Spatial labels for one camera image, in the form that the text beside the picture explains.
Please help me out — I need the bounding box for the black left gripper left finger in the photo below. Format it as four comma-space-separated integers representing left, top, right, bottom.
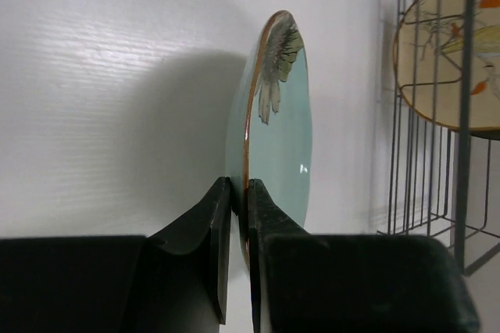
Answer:
1, 177, 231, 332

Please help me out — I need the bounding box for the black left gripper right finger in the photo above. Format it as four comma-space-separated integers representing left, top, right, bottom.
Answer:
248, 180, 480, 333

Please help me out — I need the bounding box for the teal oval flower plate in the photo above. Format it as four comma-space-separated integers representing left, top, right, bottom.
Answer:
225, 10, 313, 262

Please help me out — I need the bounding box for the beige bird plate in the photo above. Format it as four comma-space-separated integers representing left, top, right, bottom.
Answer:
392, 0, 499, 138

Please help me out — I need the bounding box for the black wire dish rack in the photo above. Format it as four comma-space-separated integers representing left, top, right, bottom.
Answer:
377, 0, 499, 275

